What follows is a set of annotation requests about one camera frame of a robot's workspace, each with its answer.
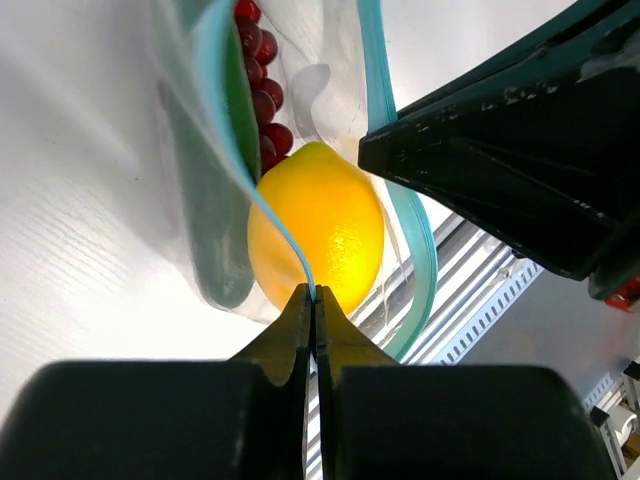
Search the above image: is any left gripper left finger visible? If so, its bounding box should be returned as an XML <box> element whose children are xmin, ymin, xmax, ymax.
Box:
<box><xmin>1</xmin><ymin>284</ymin><xmax>313</xmax><ymax>479</ymax></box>

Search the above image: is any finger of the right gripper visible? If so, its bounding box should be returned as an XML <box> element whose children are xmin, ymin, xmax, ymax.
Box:
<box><xmin>358</xmin><ymin>1</ymin><xmax>639</xmax><ymax>279</ymax></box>

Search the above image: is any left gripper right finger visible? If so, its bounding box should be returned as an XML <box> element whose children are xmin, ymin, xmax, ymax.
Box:
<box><xmin>313</xmin><ymin>287</ymin><xmax>608</xmax><ymax>479</ymax></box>

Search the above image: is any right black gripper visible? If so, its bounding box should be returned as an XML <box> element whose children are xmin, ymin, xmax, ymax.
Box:
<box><xmin>587</xmin><ymin>199</ymin><xmax>640</xmax><ymax>314</ymax></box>

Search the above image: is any yellow lemon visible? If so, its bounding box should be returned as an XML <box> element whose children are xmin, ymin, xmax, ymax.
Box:
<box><xmin>248</xmin><ymin>142</ymin><xmax>385</xmax><ymax>314</ymax></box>

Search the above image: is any clear zip top bag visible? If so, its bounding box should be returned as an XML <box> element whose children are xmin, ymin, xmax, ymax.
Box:
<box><xmin>147</xmin><ymin>1</ymin><xmax>438</xmax><ymax>358</ymax></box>

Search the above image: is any red grape bunch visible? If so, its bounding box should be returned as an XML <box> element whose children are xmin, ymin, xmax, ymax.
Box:
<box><xmin>234</xmin><ymin>0</ymin><xmax>294</xmax><ymax>174</ymax></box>

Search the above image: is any green cucumber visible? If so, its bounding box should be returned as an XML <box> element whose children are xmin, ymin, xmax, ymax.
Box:
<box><xmin>167</xmin><ymin>26</ymin><xmax>261</xmax><ymax>310</ymax></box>

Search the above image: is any aluminium mounting rail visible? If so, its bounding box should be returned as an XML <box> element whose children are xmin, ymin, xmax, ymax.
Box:
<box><xmin>304</xmin><ymin>212</ymin><xmax>546</xmax><ymax>480</ymax></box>

